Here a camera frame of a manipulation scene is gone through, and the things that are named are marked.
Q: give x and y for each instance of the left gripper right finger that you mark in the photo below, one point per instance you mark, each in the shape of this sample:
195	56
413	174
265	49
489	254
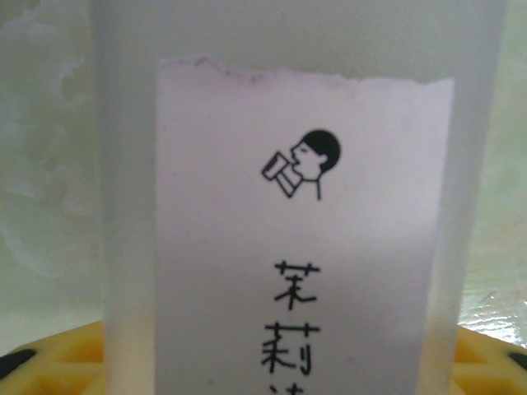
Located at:
490	370

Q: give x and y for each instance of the frosted bottle white paper label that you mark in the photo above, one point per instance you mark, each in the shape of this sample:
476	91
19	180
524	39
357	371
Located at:
288	123

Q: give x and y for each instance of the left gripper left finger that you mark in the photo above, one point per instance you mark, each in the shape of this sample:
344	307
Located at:
53	366

